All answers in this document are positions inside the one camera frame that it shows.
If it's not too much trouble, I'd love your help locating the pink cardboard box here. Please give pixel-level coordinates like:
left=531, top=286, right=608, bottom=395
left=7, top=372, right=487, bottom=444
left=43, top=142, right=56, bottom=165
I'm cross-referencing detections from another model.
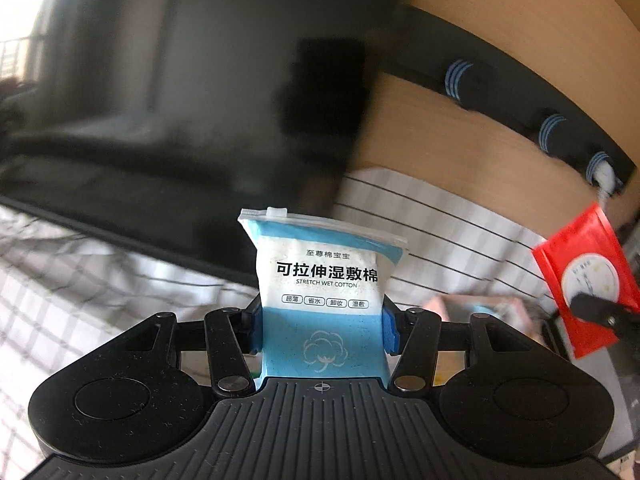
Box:
left=422, top=292, right=546, bottom=391

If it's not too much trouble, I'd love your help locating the black computer monitor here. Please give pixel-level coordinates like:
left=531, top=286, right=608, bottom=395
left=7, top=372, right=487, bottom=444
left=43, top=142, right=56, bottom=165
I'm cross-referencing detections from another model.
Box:
left=0, top=0, right=416, bottom=286

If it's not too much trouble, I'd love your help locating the blue cotton pad packet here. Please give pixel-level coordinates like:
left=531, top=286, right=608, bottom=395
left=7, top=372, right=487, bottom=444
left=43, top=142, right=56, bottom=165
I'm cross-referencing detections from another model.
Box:
left=237, top=207, right=410, bottom=378

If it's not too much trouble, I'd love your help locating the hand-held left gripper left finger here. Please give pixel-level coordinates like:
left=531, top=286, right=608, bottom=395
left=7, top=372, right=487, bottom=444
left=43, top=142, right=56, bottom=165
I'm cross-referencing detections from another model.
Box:
left=127, top=300, right=267, bottom=399

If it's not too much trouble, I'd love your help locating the white plug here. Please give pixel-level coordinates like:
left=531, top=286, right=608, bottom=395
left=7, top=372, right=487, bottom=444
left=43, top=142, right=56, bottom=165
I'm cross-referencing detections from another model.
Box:
left=592, top=162, right=619, bottom=202

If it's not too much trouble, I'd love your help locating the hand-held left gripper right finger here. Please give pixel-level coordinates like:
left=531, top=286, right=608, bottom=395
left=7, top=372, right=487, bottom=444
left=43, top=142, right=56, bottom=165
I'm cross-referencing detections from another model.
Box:
left=381, top=296, right=512, bottom=397

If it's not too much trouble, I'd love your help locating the black power strip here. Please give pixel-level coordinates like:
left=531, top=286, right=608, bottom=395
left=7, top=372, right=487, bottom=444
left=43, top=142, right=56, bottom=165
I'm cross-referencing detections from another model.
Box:
left=395, top=2, right=636, bottom=197

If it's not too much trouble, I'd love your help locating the red wipes packet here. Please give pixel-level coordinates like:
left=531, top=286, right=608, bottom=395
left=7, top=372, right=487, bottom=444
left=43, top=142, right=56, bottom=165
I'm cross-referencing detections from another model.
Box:
left=531, top=203, right=639, bottom=359

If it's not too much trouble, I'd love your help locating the checkered white tablecloth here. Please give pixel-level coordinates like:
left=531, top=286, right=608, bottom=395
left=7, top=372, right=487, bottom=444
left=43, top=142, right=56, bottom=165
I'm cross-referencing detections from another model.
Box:
left=0, top=165, right=566, bottom=480

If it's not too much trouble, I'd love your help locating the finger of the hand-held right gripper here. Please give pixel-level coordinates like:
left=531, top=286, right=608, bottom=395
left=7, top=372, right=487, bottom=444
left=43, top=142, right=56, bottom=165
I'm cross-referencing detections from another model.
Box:
left=570, top=292, right=640, bottom=342

